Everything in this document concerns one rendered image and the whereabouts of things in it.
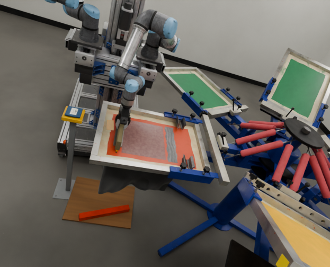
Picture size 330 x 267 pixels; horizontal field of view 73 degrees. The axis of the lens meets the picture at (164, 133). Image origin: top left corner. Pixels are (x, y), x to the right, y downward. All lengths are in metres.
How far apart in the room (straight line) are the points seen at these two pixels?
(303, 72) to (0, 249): 3.24
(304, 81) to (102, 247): 2.60
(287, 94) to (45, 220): 2.61
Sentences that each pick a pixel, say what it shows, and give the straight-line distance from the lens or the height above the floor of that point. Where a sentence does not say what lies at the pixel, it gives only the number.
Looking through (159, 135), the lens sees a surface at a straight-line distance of 1.66.
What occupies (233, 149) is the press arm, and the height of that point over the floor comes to 1.04.
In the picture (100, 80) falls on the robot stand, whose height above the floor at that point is 0.95.
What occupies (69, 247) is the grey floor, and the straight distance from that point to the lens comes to 2.16.
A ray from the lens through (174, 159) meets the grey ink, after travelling 1.54.
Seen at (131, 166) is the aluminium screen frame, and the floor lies 0.99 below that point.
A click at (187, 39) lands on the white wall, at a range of 5.34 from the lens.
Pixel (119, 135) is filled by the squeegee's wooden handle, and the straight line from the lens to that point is 1.42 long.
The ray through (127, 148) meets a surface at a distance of 1.49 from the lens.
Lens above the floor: 2.03
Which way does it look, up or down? 39 degrees down
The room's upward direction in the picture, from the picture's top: 24 degrees clockwise
